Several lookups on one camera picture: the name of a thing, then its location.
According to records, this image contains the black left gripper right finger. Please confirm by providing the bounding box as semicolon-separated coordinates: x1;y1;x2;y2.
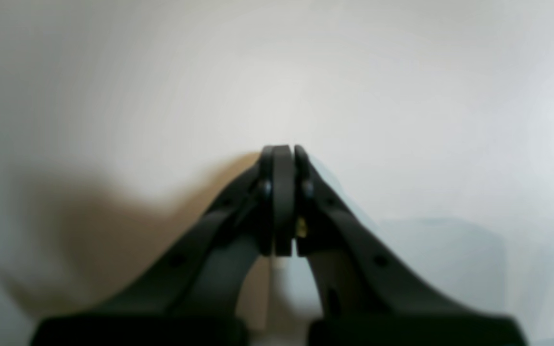
273;145;527;346

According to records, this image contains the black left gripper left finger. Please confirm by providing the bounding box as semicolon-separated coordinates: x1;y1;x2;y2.
31;146;275;346

